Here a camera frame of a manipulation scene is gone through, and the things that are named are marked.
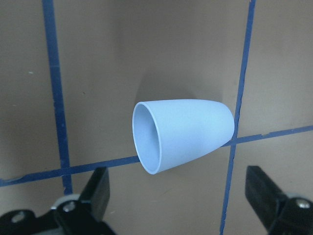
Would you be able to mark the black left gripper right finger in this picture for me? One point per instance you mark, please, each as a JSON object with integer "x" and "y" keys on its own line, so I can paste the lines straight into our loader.
{"x": 279, "y": 212}

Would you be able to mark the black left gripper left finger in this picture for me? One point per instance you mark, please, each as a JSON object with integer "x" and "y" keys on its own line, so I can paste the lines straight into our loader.
{"x": 75, "y": 214}

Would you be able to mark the light blue plastic cup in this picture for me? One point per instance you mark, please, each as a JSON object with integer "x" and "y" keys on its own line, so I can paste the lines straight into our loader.
{"x": 169, "y": 133}

